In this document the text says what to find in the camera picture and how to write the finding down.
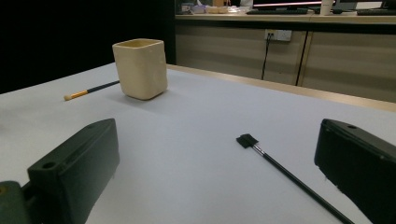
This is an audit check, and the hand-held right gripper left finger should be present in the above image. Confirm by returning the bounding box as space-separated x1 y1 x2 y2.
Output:
21 118 120 224

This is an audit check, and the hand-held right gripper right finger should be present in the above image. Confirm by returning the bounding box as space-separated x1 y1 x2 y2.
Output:
313 118 396 224

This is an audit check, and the orange bristle makeup brush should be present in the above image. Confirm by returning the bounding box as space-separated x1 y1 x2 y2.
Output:
64 79 120 102

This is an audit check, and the beige square holder cup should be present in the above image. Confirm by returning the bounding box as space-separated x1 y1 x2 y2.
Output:
111 37 169 101

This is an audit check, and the beige cabinet counter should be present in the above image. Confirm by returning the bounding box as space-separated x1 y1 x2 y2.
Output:
175 12 396 104

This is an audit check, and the white table mat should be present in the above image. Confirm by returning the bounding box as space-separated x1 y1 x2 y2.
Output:
0 62 396 224

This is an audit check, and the black curtain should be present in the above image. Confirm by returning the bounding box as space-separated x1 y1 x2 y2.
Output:
0 0 176 94

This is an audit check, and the black keyboard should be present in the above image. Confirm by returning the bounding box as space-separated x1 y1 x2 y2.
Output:
356 8 396 17
246 8 309 16

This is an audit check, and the white paper cup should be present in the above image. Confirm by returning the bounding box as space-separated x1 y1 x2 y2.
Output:
319 0 334 16

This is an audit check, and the computer monitor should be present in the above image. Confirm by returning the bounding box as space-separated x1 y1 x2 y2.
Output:
252 0 337 8

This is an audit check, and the black power cable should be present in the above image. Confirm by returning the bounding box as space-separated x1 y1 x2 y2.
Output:
261 33 274 81

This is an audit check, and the white wall socket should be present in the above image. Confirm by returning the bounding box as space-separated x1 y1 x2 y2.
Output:
264 29 293 42

